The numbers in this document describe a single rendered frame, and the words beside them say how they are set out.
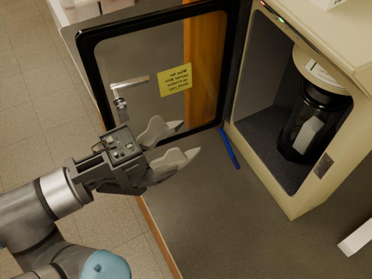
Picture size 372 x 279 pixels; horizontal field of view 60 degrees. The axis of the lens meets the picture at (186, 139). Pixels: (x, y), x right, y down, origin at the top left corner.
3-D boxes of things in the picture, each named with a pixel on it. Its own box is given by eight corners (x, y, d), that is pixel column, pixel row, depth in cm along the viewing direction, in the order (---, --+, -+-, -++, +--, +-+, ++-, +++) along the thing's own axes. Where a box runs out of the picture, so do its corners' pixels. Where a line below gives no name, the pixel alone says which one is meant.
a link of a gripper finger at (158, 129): (182, 106, 56) (140, 138, 53) (184, 126, 61) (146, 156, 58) (170, 96, 57) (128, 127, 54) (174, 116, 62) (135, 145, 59)
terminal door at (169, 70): (221, 124, 92) (242, -8, 58) (117, 160, 85) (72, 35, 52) (220, 122, 92) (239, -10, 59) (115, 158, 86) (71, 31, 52)
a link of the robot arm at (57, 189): (66, 225, 53) (53, 185, 57) (93, 211, 54) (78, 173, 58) (47, 208, 47) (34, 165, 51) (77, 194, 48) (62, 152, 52)
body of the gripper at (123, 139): (148, 155, 49) (72, 191, 47) (156, 179, 56) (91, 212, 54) (129, 119, 53) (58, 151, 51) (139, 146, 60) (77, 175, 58)
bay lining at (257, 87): (301, 89, 95) (354, -30, 66) (367, 156, 83) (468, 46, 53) (231, 120, 89) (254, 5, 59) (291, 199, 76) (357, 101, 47)
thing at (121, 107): (130, 122, 72) (127, 105, 67) (120, 124, 71) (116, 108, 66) (128, 115, 73) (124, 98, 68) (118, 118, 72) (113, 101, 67)
